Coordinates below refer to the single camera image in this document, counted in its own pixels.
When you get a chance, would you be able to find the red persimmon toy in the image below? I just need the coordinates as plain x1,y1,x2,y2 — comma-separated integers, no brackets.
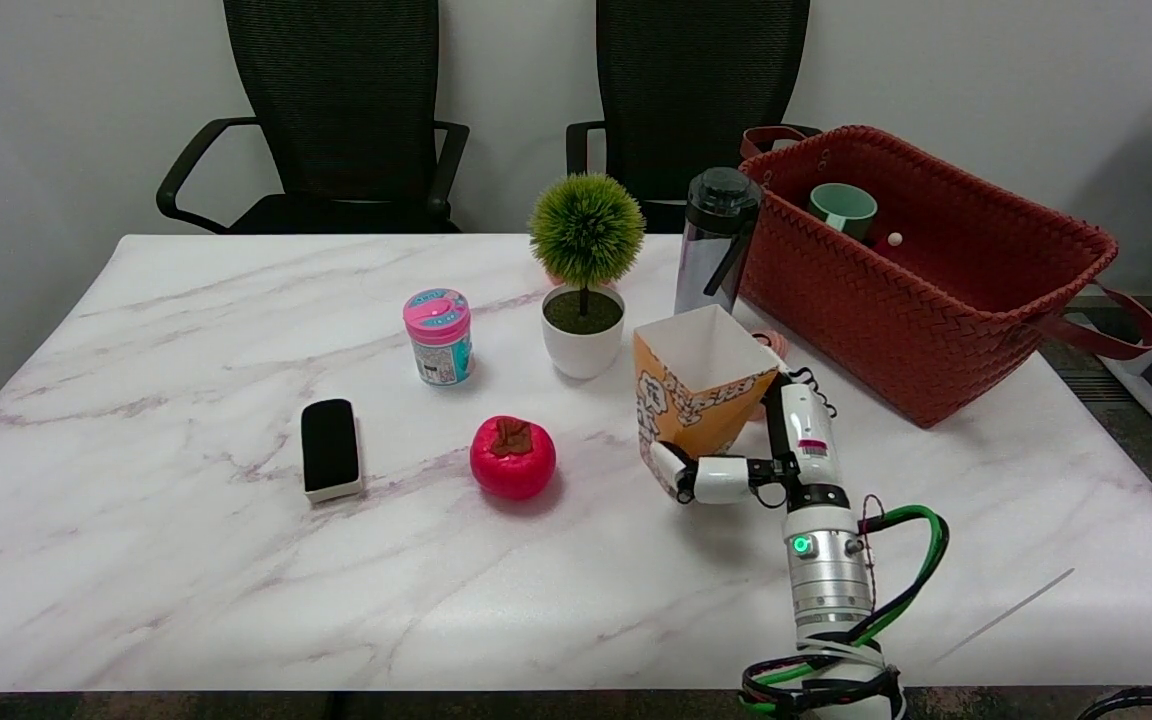
469,415,558,501

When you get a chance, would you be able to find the thin red twisted wire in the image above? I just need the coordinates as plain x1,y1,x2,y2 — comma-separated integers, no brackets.
858,494,887,603

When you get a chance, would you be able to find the orange popcorn box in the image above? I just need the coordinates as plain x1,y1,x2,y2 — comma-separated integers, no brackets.
632,304,782,496

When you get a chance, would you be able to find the red woven basket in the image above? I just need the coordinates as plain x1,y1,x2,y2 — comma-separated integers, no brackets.
739,124,1152,429

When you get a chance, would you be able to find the artificial plant in white pot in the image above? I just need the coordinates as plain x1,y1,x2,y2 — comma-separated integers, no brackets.
528,173,647,381

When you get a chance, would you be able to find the green robot cable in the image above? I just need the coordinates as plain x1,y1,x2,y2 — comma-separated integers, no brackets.
744,505,951,715

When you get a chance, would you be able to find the green mug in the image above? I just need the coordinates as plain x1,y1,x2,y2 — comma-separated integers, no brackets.
809,182,879,243

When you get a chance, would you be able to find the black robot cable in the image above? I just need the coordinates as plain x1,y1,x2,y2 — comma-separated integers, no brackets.
739,505,949,716

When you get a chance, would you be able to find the clear black-lid water bottle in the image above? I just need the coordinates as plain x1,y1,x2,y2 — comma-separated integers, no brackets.
673,167,763,319

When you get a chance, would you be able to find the pink ribbed cup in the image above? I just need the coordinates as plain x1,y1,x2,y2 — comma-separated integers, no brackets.
750,328,790,422

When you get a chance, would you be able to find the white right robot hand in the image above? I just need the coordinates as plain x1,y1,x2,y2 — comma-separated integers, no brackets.
649,368,852,513

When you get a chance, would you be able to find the black mesh office chair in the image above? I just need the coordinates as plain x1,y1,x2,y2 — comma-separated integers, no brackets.
156,0,471,235
565,0,823,234

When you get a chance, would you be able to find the pink-lid candy jar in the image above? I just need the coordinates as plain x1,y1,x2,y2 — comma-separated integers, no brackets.
402,288,474,388

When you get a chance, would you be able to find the black whiteboard eraser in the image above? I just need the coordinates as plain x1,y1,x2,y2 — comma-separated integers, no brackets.
300,398,365,504

